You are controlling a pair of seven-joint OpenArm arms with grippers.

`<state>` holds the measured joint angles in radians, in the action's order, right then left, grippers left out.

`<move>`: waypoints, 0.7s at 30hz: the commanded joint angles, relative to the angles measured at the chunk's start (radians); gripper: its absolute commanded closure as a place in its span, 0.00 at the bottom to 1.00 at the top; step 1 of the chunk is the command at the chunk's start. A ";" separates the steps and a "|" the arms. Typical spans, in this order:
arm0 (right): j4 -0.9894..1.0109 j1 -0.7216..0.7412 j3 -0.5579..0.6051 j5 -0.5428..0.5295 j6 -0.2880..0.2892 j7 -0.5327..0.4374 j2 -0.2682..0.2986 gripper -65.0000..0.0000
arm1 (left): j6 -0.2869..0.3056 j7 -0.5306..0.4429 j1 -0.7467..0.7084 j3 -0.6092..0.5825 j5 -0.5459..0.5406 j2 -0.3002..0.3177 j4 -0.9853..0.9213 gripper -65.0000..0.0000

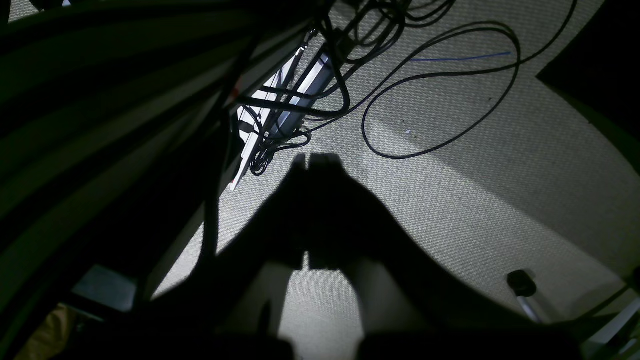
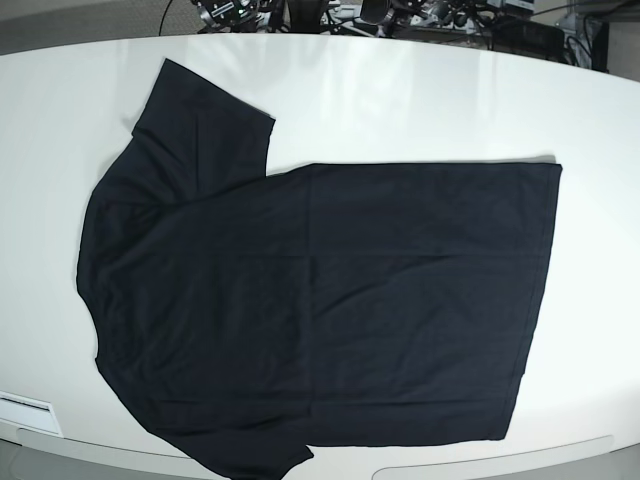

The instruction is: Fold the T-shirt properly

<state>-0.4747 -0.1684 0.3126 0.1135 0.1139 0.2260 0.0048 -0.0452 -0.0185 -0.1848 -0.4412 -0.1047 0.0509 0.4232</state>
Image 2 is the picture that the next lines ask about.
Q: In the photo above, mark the black T-shirt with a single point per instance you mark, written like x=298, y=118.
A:
x=245, y=318

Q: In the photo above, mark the white label sticker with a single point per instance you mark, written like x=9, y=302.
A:
x=30, y=414

